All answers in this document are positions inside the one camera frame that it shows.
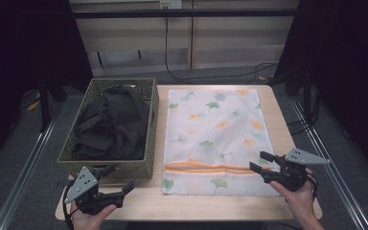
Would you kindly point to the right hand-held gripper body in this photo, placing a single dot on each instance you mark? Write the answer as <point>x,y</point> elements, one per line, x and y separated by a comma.
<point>292,172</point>

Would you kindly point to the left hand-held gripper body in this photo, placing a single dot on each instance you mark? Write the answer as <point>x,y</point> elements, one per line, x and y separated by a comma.
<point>87,195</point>

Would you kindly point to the black clothing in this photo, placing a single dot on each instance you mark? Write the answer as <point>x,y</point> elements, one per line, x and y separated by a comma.
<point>115,124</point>

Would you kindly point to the white leaf-print laundry bag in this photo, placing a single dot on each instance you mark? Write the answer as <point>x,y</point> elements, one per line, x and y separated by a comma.
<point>217,127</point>

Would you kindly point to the green woven basket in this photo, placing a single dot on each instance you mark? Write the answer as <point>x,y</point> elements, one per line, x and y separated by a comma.
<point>150,127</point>

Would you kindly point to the person's left hand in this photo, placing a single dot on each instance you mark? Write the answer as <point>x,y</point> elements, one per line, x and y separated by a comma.
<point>91,220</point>

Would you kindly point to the person's right hand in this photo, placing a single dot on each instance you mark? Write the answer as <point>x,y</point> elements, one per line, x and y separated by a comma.
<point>297,198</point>

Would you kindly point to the black upright stand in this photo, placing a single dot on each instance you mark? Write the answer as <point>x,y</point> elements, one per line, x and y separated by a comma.
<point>44,105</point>
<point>307,96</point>

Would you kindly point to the metal floor rail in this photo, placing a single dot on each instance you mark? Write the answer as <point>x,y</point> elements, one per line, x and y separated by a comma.
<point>329,159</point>
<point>25,166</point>

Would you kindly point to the black horizontal frame bar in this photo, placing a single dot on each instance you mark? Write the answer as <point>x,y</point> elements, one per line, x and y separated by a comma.
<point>185,13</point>

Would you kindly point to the white wall power outlet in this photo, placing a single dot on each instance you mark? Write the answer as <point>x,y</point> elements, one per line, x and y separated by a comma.
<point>170,4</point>

